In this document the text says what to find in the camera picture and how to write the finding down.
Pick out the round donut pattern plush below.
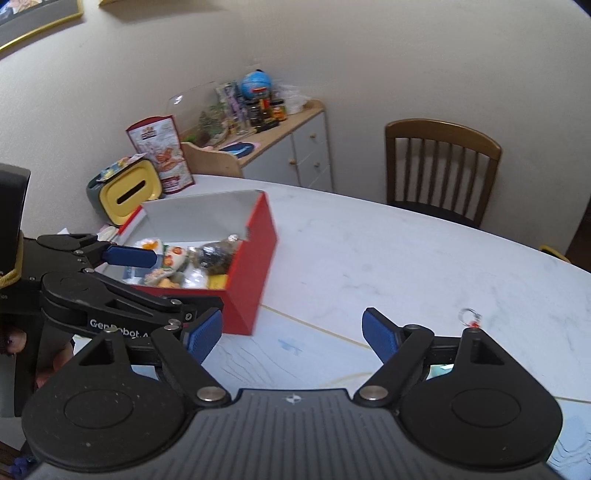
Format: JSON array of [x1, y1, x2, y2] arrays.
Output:
[[162, 245, 187, 271]]

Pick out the person's left hand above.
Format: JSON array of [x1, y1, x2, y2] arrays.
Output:
[[1, 329, 74, 389]]

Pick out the red cardboard box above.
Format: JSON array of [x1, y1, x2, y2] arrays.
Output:
[[99, 190, 277, 335]]

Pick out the blue globe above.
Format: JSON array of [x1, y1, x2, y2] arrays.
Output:
[[240, 69, 273, 100]]

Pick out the bag of black pieces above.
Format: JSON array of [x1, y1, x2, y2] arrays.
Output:
[[188, 234, 242, 275]]

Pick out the yellow sponge block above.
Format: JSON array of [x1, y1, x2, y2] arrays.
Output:
[[206, 274, 228, 290]]

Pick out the brown wooden chair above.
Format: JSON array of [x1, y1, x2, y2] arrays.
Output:
[[385, 118, 502, 229]]

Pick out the yellow tissue box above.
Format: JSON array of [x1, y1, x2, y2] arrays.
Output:
[[86, 154, 163, 226]]

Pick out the gold framed picture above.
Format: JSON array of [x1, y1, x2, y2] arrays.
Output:
[[1, 0, 84, 51]]

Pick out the white wooden sideboard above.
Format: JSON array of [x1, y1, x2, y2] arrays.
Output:
[[238, 99, 334, 192]]

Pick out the dark glass jar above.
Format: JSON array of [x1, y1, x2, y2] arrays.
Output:
[[270, 98, 287, 122]]

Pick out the red snack pouch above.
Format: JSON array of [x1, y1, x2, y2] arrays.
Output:
[[126, 115, 194, 195]]

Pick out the red robot keychain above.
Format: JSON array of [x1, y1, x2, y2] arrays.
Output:
[[458, 308, 482, 328]]

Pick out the light wooden chair back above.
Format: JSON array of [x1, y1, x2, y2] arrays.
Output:
[[181, 142, 243, 178]]

